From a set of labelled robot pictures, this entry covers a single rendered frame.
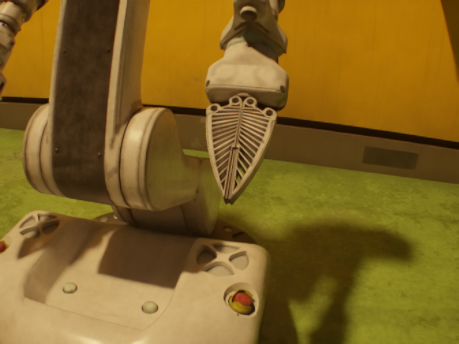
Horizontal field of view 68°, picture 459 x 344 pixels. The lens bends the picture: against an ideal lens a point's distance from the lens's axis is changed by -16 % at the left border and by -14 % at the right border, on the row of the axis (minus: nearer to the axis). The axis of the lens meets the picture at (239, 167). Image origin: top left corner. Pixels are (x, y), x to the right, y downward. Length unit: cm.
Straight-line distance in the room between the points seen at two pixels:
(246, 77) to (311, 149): 138
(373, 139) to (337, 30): 52
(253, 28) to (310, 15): 119
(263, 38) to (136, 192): 26
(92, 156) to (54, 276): 31
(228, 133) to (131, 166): 15
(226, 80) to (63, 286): 50
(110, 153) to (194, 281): 25
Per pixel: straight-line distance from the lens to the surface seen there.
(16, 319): 67
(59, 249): 79
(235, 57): 48
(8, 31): 72
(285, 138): 182
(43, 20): 220
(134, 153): 52
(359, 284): 123
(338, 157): 184
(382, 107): 177
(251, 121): 46
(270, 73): 47
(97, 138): 54
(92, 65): 55
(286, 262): 126
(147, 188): 53
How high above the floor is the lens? 81
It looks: 27 degrees down
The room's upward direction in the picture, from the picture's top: 2 degrees clockwise
